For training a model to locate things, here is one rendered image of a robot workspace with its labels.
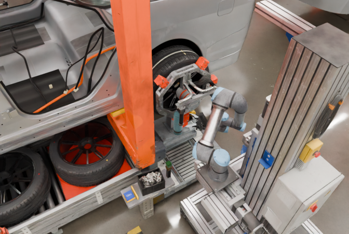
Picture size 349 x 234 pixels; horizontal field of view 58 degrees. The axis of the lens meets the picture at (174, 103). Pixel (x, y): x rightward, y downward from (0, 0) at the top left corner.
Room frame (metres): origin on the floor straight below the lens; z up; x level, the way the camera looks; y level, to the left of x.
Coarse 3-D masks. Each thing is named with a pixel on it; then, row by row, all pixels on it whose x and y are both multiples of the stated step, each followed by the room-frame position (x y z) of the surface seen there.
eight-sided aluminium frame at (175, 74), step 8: (192, 64) 2.11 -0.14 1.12; (176, 72) 2.00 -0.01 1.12; (184, 72) 2.01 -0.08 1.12; (192, 72) 2.05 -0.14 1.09; (200, 72) 2.10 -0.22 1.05; (168, 80) 1.97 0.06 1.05; (160, 88) 1.93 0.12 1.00; (168, 88) 1.92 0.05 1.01; (160, 96) 1.88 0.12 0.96; (160, 104) 1.88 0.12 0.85; (160, 112) 1.88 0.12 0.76; (168, 112) 1.94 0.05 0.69
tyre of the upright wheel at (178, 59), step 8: (168, 48) 2.25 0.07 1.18; (176, 48) 2.26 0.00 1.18; (184, 48) 2.29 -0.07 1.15; (160, 56) 2.16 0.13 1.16; (168, 56) 2.15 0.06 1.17; (176, 56) 2.14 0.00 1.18; (184, 56) 2.15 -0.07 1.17; (192, 56) 2.18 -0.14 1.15; (152, 64) 2.10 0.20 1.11; (160, 64) 2.07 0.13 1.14; (168, 64) 2.05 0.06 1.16; (176, 64) 2.06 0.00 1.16; (184, 64) 2.11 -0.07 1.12; (152, 72) 2.04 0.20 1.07; (160, 72) 2.00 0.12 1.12; (168, 72) 2.02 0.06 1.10; (208, 72) 2.25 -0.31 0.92; (200, 88) 2.22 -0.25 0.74
